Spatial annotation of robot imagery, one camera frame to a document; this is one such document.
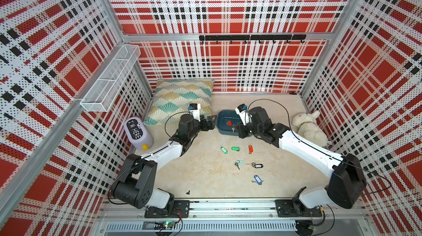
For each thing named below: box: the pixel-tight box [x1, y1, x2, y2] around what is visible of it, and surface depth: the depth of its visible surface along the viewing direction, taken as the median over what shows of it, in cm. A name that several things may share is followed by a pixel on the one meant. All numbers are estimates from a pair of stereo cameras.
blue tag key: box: [251, 174, 264, 185], surface depth 84 cm
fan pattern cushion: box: [143, 78, 215, 126], surface depth 100 cm
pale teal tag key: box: [234, 159, 245, 171], surface depth 90 cm
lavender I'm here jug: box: [123, 116, 154, 151], surface depth 90 cm
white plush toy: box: [292, 110, 332, 149], surface depth 94 cm
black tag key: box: [245, 161, 264, 169], surface depth 89 cm
